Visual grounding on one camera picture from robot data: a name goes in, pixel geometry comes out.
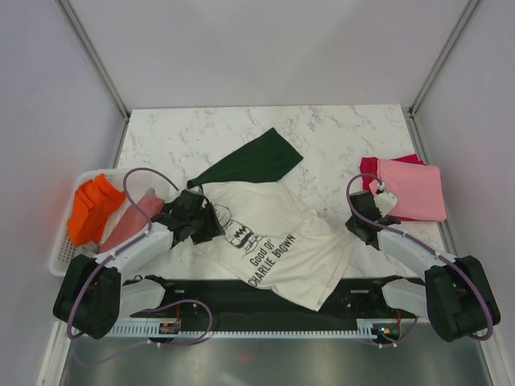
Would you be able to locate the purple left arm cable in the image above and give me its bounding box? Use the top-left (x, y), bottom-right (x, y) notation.
top-left (66, 167), bottom-right (214, 346)

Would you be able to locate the crimson folded t shirt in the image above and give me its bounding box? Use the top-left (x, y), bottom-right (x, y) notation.
top-left (360, 154), bottom-right (441, 221)

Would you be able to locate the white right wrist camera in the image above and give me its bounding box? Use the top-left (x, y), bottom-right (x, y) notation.
top-left (373, 183), bottom-right (398, 216)

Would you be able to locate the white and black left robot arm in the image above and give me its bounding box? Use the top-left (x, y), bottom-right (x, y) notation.
top-left (52, 190), bottom-right (224, 339)

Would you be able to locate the grey t shirt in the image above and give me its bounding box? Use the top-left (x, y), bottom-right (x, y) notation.
top-left (80, 241), bottom-right (99, 257)

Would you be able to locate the aluminium frame post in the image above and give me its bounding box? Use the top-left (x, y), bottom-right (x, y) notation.
top-left (56, 0), bottom-right (132, 121)
top-left (403, 0), bottom-right (482, 120)

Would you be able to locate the white plastic laundry basket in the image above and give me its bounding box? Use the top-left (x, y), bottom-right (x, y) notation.
top-left (48, 169), bottom-right (129, 277)

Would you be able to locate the orange t shirt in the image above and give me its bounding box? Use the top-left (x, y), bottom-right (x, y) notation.
top-left (67, 174), bottom-right (126, 247)

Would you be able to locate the cream and green Charlie Brown shirt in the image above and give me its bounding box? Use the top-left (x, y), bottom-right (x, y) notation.
top-left (187, 128), bottom-right (353, 311)

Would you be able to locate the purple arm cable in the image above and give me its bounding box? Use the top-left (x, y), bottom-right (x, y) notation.
top-left (66, 167), bottom-right (214, 346)
top-left (346, 173), bottom-right (496, 349)

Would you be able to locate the salmon pink t shirt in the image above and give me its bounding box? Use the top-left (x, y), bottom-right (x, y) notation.
top-left (98, 188), bottom-right (165, 253)

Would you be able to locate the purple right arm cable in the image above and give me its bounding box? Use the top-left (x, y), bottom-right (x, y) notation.
top-left (346, 173), bottom-right (496, 349)

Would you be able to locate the light pink folded t shirt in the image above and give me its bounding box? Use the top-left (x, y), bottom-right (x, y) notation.
top-left (377, 158), bottom-right (447, 222)

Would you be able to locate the right aluminium frame post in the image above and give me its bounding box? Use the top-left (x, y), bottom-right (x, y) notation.
top-left (403, 0), bottom-right (482, 120)

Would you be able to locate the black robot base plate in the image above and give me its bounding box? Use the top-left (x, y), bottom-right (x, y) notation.
top-left (120, 277), bottom-right (419, 333)

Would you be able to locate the white slotted cable duct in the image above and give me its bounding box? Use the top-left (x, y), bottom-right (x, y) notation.
top-left (106, 319), bottom-right (401, 339)

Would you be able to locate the left aluminium frame post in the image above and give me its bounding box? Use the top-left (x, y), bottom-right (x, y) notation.
top-left (56, 0), bottom-right (132, 121)

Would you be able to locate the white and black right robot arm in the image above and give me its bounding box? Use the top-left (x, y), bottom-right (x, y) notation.
top-left (345, 191), bottom-right (501, 342)

